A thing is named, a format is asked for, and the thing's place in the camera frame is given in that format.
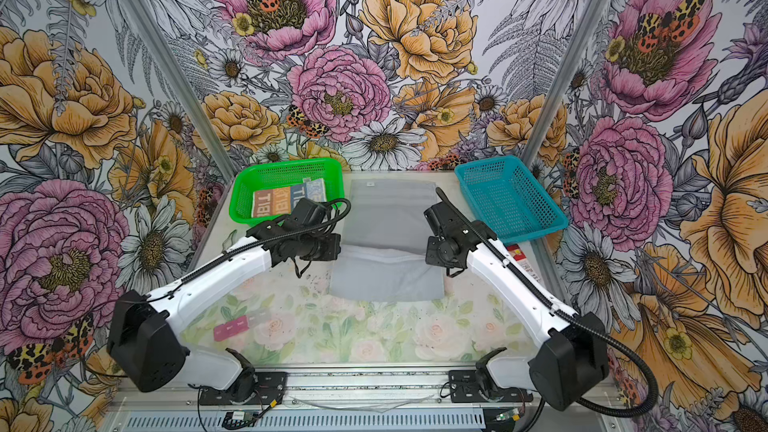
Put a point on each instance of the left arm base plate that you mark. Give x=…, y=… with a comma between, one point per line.
x=258, y=387

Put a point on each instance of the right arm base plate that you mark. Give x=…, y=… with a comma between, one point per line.
x=462, y=386

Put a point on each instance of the plain grey towel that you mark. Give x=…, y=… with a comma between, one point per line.
x=384, y=244

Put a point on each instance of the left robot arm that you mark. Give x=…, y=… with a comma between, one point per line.
x=145, y=331

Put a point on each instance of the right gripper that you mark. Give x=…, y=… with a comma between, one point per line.
x=432, y=257

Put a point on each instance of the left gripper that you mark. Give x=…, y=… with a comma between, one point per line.
x=331, y=251

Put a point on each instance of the grey blue towel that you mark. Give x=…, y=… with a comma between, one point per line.
x=282, y=200

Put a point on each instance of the green plastic basket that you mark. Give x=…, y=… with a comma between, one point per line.
x=279, y=174

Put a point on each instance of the pink clear plastic strip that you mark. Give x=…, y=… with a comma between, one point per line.
x=238, y=326

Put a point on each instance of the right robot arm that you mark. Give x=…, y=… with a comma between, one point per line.
x=572, y=349

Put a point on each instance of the aluminium front rail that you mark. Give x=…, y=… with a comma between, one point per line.
x=368, y=386

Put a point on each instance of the teal plastic basket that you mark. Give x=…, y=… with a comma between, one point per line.
x=504, y=194

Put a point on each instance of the red white small box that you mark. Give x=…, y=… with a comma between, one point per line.
x=522, y=261

